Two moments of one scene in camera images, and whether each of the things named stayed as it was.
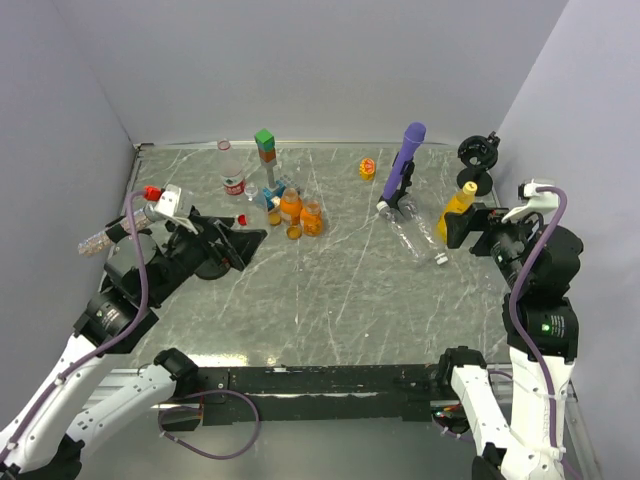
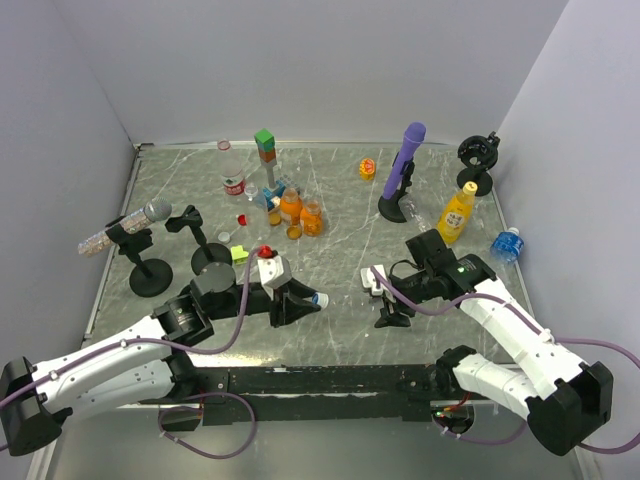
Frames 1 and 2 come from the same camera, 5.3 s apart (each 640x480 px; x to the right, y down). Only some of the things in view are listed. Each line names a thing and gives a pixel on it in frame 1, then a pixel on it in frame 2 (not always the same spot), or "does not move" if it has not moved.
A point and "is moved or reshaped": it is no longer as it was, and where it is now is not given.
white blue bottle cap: [441, 258] is moved or reshaped
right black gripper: [477, 216] -> [391, 319]
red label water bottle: [232, 170] does not move
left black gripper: [239, 244] -> [286, 309]
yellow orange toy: [367, 169] does not move
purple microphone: [414, 135] does not move
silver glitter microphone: [101, 239] does not move
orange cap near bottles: [275, 219] does not move
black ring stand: [478, 154] does not move
